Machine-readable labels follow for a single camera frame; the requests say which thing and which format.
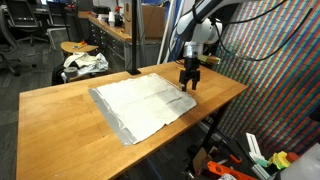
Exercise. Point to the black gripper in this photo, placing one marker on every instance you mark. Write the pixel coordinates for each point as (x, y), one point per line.
(192, 65)

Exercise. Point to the white woven cloth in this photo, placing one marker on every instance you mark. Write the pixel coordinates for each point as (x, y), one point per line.
(143, 103)

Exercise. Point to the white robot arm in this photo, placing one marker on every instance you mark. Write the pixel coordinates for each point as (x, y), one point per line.
(200, 30)

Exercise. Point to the white leaning pipe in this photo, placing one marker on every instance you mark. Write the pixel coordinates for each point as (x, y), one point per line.
(166, 33)

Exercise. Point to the large cardboard box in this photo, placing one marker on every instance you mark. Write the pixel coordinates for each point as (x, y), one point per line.
(151, 20)

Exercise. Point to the grey workbench wooden top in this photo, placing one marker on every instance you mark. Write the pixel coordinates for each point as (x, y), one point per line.
(113, 46)

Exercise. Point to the black orange bar clamp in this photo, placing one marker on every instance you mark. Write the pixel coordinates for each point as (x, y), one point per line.
(236, 159)

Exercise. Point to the red topped bottle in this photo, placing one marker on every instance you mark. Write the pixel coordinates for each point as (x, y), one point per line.
(117, 16)

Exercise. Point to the white cup stack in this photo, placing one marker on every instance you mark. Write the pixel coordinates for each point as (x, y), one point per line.
(111, 18)

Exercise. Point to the crumpled white sheet pile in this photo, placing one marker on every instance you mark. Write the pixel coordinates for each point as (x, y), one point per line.
(88, 63)

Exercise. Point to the black flat box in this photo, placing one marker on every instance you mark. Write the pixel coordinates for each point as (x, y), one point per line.
(101, 10)

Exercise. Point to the small yellow red object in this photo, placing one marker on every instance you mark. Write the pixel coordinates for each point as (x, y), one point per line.
(81, 44)

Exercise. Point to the yellow green plastic part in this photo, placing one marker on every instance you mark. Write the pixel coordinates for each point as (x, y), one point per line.
(280, 160)

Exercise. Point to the grey tape roll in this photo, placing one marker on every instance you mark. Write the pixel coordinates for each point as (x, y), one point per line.
(66, 71)

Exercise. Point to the round wooden side table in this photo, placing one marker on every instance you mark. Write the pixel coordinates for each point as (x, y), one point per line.
(70, 47)

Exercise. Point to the red round cap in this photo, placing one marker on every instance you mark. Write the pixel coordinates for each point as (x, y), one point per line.
(293, 156)

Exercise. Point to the grey white container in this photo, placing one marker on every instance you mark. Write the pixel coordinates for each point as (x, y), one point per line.
(303, 166)

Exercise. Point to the black mesh office chair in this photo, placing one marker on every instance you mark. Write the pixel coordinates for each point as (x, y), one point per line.
(21, 13)

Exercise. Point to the dark office chair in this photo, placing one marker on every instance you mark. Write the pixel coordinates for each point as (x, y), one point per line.
(5, 30)

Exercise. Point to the black table frame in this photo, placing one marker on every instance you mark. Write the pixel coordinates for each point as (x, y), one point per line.
(213, 130)

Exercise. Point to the black camera stand pole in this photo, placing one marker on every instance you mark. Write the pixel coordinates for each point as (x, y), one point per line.
(134, 33)

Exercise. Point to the white plastic bracket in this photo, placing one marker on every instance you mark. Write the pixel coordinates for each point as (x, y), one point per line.
(254, 146)

